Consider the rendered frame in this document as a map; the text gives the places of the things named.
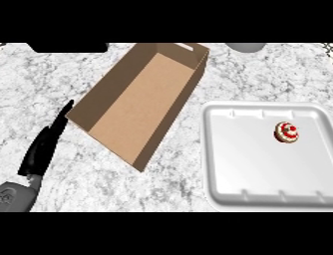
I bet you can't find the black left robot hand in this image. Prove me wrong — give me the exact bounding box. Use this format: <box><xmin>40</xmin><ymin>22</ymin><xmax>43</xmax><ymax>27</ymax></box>
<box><xmin>16</xmin><ymin>99</ymin><xmax>75</xmax><ymax>178</ymax></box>

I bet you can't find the brown cardboard box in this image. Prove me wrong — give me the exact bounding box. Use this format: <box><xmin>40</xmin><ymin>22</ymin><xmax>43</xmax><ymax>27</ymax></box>
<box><xmin>65</xmin><ymin>43</ymin><xmax>210</xmax><ymax>173</ymax></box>

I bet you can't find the white plastic tray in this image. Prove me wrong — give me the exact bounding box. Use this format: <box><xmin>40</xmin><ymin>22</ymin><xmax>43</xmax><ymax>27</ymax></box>
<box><xmin>199</xmin><ymin>101</ymin><xmax>333</xmax><ymax>213</ymax></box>

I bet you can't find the cupcake with red white icing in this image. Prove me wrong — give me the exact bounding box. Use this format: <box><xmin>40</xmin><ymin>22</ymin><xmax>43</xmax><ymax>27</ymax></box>
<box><xmin>272</xmin><ymin>121</ymin><xmax>300</xmax><ymax>144</ymax></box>

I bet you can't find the black appliance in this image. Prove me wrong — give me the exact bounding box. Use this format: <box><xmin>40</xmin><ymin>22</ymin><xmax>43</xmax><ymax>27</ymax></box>
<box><xmin>26</xmin><ymin>43</ymin><xmax>111</xmax><ymax>54</ymax></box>

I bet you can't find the grey round object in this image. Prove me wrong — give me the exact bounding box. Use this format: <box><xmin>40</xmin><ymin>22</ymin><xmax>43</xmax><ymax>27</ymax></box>
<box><xmin>223</xmin><ymin>43</ymin><xmax>264</xmax><ymax>54</ymax></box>

